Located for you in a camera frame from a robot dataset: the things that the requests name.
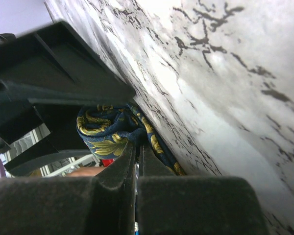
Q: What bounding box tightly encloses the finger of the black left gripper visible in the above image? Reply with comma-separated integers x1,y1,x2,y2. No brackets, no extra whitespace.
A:
0,21,135,105

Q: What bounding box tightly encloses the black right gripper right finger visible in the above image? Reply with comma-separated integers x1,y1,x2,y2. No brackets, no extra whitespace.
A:
137,145,269,235

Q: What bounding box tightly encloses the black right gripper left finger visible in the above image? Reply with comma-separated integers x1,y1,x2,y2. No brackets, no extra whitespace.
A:
0,143,136,235

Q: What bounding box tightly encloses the navy tie with yellow flowers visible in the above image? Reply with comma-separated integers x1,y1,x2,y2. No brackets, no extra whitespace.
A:
76,103,185,176

